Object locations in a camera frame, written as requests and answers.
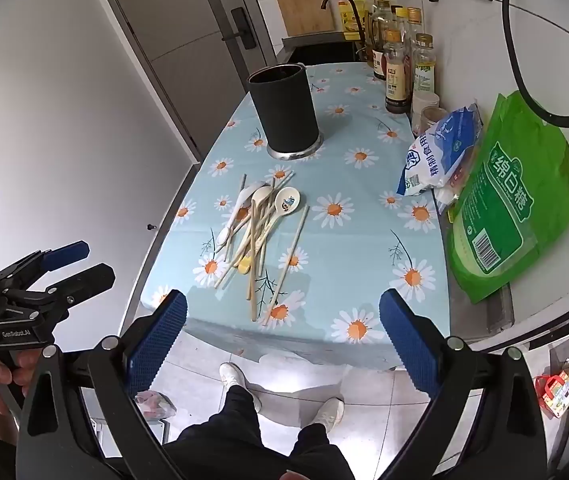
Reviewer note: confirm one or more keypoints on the large red label sauce bottle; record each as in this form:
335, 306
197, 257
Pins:
380, 62

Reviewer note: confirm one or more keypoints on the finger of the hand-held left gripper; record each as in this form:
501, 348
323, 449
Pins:
89, 277
64, 252

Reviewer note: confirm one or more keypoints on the plain cream ceramic spoon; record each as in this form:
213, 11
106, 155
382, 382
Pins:
263, 196

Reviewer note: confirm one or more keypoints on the person's right leg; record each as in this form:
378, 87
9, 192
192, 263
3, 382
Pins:
319, 450

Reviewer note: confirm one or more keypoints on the bunch of wooden chopsticks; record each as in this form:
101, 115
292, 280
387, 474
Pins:
253, 300

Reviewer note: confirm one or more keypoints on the orange cap soy sauce bottle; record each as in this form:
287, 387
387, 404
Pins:
397, 80

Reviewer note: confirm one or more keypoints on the gold cap glass bottle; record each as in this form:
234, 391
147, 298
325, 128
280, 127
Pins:
414, 20

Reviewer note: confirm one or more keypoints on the black faucet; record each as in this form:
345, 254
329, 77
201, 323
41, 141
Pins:
359, 15

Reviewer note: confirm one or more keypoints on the grey door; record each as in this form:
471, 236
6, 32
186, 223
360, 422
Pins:
179, 25

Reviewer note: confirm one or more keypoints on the slim white ceramic spoon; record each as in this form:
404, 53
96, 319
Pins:
224, 236

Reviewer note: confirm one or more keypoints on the yellow cap clear bottle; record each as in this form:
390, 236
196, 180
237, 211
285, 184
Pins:
401, 17

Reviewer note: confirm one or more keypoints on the blue and white salt bag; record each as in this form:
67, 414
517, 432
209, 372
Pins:
439, 155

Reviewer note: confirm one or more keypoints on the green label oil bottle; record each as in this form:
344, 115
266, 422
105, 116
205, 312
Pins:
424, 72

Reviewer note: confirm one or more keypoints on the black utensil holder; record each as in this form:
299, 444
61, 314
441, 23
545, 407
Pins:
284, 110

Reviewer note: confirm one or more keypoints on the person's left leg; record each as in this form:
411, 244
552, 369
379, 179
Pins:
229, 435

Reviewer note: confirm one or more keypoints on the pink plastic bag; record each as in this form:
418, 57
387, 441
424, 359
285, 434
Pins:
157, 405

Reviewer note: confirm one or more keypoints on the steel sink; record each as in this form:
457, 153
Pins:
322, 51

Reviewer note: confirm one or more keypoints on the white spoon with cartoon print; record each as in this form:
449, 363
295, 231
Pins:
287, 202

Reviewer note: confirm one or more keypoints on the brown powder jar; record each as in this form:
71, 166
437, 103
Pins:
434, 117

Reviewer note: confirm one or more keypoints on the green sugar bag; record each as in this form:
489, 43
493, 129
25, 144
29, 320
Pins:
509, 200

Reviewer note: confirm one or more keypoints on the wooden cutting board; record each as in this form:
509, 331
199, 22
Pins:
302, 5

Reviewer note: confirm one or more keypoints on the daisy print tablecloth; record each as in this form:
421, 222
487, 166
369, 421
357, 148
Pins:
364, 240

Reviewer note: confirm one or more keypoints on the white lidded jar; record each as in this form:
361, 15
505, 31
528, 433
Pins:
424, 102

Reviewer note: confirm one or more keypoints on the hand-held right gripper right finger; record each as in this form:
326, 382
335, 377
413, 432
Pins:
409, 345

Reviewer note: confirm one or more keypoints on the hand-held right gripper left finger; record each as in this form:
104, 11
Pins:
159, 340

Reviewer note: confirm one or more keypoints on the yellow plastic jug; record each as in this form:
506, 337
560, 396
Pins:
352, 17

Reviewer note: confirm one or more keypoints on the person's leg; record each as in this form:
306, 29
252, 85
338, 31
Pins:
229, 435
319, 450

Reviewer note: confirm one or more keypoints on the red patterned packet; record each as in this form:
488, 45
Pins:
556, 395

